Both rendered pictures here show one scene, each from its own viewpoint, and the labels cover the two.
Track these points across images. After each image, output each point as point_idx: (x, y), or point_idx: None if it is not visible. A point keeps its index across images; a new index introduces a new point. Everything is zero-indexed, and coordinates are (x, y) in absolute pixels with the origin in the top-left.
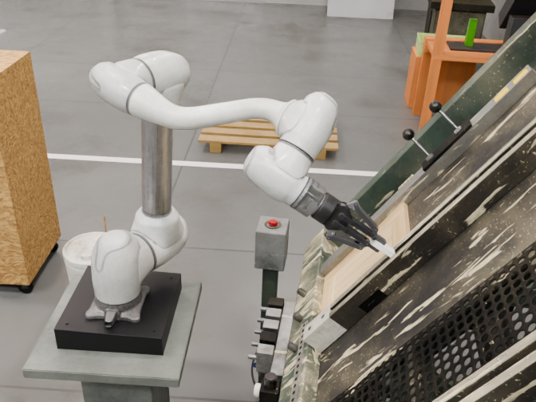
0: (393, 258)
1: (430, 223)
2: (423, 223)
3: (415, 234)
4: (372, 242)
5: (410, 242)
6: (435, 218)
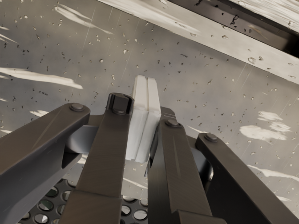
0: (121, 2)
1: (277, 60)
2: (272, 17)
3: (229, 2)
4: (132, 156)
5: (200, 29)
6: (298, 62)
